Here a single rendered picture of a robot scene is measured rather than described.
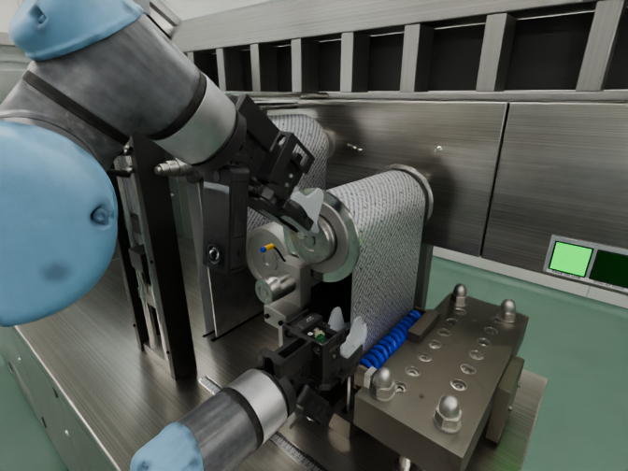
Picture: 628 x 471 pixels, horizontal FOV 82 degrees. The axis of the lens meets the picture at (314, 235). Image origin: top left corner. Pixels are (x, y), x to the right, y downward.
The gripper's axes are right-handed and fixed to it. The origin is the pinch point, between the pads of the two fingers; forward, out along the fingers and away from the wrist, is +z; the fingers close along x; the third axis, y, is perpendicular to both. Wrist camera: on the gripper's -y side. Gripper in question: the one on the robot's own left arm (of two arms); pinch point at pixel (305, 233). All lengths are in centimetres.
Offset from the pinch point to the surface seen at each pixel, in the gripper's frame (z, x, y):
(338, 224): 2.0, -3.3, 3.0
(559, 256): 33.2, -27.6, 16.9
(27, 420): 63, 156, -113
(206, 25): 5, 70, 52
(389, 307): 25.0, -5.5, -3.2
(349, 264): 6.0, -5.3, -1.2
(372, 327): 21.2, -5.5, -7.7
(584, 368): 225, -46, 24
